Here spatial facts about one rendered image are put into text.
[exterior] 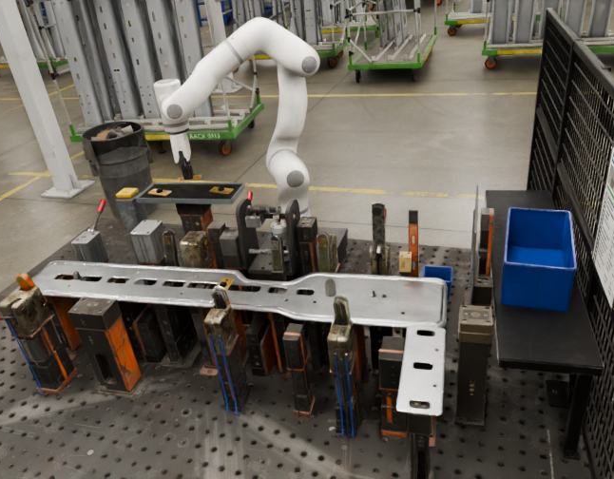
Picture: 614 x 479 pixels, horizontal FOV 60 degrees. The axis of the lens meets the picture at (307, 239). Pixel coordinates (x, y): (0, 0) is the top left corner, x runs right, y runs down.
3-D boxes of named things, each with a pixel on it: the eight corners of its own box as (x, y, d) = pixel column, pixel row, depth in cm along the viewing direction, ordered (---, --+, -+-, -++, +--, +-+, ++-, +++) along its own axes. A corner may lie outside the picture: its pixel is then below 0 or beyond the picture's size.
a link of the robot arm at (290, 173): (303, 198, 214) (293, 143, 201) (318, 218, 198) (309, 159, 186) (275, 206, 211) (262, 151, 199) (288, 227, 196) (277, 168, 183)
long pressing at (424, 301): (9, 298, 174) (8, 295, 174) (53, 260, 193) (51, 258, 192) (446, 332, 138) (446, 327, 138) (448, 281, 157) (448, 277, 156)
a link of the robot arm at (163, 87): (189, 122, 174) (186, 115, 182) (181, 81, 167) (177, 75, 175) (163, 127, 172) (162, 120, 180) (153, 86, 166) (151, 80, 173)
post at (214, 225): (227, 320, 199) (205, 227, 179) (232, 312, 203) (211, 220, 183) (239, 321, 198) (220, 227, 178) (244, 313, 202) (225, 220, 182)
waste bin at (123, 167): (91, 223, 446) (63, 141, 410) (130, 195, 489) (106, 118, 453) (142, 227, 429) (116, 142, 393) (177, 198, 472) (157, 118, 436)
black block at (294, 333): (287, 420, 156) (274, 344, 141) (297, 392, 165) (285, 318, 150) (314, 424, 154) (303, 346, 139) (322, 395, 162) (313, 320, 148)
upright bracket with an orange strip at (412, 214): (409, 343, 178) (408, 210, 153) (410, 340, 179) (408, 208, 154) (418, 344, 177) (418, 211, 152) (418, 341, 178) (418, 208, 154)
